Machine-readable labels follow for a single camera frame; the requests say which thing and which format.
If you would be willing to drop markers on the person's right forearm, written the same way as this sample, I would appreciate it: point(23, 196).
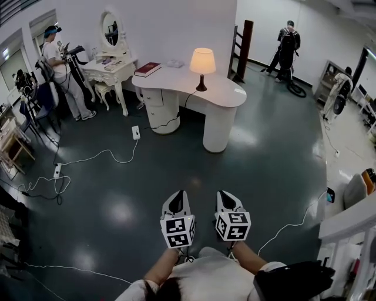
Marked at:
point(249, 257)

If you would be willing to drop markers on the blue chair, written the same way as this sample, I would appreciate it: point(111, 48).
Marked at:
point(44, 103)

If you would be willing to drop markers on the white ornate dressing table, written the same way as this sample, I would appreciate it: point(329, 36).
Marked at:
point(111, 73)

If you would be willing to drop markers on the white power strip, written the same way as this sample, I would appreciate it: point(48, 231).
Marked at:
point(57, 170)
point(136, 132)

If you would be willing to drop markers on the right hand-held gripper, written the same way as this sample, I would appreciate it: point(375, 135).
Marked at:
point(233, 224)

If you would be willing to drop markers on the white curved desk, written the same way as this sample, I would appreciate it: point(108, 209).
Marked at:
point(188, 86)

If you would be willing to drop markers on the table lamp with cream shade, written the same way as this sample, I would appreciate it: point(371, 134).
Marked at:
point(201, 61)

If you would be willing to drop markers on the brown wooden rack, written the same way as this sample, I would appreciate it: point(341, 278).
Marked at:
point(245, 50)

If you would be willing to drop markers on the white tissue box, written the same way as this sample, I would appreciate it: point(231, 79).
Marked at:
point(175, 63)

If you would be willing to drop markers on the grey metal cabinet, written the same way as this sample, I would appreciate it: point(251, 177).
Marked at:
point(328, 79)

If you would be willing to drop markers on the white ornate stool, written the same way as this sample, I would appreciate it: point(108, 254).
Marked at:
point(105, 89)

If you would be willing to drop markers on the person's white shirt torso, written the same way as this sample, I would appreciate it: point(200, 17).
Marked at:
point(211, 273)

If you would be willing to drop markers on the black tripod stand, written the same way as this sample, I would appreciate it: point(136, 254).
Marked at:
point(77, 73)

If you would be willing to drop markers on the orange cushion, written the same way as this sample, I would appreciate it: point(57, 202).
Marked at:
point(369, 180)

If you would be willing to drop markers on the person's left forearm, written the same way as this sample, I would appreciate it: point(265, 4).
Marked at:
point(163, 266)

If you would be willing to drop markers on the light wooden stand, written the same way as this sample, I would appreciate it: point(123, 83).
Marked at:
point(13, 144)

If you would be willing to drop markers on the dark red hardcover book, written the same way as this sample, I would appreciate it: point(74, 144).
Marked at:
point(147, 69)

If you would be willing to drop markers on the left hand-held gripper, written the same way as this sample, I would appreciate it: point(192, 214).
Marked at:
point(176, 232)

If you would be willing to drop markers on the grey cushion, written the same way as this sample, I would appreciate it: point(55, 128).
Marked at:
point(354, 191)

